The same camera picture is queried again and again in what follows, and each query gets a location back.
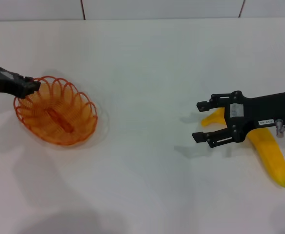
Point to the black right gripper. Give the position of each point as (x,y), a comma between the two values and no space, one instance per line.
(262,109)

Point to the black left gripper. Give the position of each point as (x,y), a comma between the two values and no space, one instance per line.
(3,83)

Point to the yellow banana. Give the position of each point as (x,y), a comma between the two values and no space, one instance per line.
(269,151)

